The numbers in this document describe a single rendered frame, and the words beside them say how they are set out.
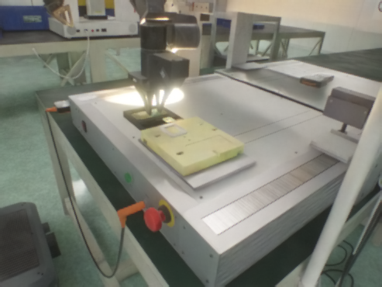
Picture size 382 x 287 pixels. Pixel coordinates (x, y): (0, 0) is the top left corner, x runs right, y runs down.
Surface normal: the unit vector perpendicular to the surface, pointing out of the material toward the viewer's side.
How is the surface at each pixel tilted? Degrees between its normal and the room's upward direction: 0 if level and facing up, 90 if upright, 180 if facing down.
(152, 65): 90
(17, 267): 0
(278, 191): 0
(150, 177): 0
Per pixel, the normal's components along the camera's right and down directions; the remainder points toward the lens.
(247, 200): 0.06, -0.87
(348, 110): -0.79, 0.25
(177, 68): 0.60, 0.42
